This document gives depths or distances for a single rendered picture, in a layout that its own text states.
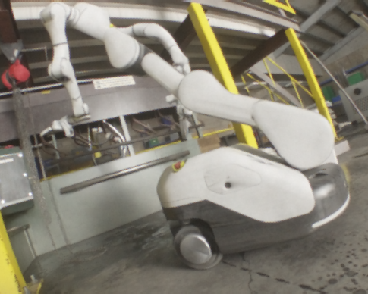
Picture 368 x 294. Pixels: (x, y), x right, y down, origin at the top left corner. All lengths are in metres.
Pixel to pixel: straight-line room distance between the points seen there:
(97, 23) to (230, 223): 1.13
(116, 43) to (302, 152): 0.87
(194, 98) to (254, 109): 0.21
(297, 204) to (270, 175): 0.10
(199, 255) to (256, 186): 0.29
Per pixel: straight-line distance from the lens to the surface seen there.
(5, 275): 1.20
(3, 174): 1.62
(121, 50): 1.00
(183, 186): 0.60
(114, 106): 2.27
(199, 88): 0.76
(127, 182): 2.05
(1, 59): 2.77
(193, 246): 0.68
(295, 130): 0.70
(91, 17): 1.31
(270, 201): 0.57
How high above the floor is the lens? 0.35
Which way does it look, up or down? 2 degrees up
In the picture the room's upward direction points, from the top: 19 degrees counter-clockwise
